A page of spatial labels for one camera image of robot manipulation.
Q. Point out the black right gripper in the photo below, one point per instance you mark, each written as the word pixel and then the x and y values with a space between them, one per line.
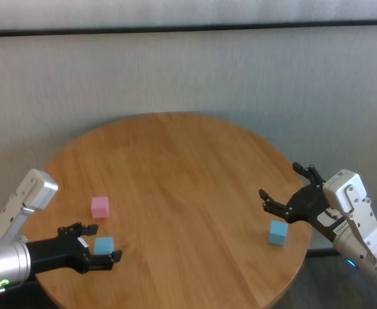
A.
pixel 307 206

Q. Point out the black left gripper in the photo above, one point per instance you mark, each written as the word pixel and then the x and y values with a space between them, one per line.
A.
pixel 56 252

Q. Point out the blue foam cube block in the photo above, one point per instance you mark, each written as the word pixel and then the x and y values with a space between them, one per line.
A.
pixel 277 233
pixel 104 245

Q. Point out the pink foam cube block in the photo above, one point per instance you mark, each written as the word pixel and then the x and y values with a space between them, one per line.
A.
pixel 100 207

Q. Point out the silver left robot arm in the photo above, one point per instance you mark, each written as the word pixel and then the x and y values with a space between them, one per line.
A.
pixel 4 264

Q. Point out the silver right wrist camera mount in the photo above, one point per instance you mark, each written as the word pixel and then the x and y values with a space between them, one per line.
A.
pixel 346 190

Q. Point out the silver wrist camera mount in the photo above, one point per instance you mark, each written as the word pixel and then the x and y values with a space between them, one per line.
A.
pixel 36 190
pixel 346 190

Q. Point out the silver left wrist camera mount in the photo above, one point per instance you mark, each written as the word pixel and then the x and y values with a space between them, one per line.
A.
pixel 36 190

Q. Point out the black wall rail strip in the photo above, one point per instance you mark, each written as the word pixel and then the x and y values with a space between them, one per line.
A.
pixel 188 27

